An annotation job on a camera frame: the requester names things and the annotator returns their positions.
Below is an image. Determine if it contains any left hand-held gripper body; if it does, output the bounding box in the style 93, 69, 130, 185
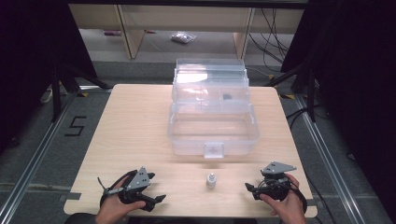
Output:
104, 166, 156, 207

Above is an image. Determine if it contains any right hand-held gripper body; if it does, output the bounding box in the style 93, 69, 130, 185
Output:
252, 161, 298, 203

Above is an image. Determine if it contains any person's right hand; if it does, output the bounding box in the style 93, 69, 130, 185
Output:
259, 173, 308, 224

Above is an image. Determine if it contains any person's left hand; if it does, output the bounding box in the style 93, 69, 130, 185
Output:
94, 175, 148, 224

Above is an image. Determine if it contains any small white bottle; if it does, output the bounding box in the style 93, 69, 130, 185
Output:
205, 172, 218, 189

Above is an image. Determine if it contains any clear plastic storage box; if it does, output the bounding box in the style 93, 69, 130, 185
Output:
166, 58, 262, 160

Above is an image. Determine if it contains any black metal stand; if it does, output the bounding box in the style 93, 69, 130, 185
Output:
264, 60, 318, 123
49, 60, 111, 123

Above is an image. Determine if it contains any black curtain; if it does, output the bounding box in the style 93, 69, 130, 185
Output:
279, 0, 396, 222
0, 0, 98, 157

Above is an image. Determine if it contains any clear plastic bag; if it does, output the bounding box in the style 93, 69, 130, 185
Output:
170, 31, 198, 45

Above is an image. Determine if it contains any light wooden shelf unit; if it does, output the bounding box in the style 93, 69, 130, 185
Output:
68, 3, 305, 61

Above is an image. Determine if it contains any black wrist strap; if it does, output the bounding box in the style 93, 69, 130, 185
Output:
99, 169, 138, 207
290, 182, 308, 216

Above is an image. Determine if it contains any metal floor rail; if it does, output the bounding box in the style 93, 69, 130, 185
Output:
293, 92, 367, 224
0, 92, 78, 224

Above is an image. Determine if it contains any white cable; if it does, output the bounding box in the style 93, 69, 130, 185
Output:
39, 88, 54, 105

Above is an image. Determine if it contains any bundle of black cables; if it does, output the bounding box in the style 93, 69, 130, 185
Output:
247, 7, 291, 64

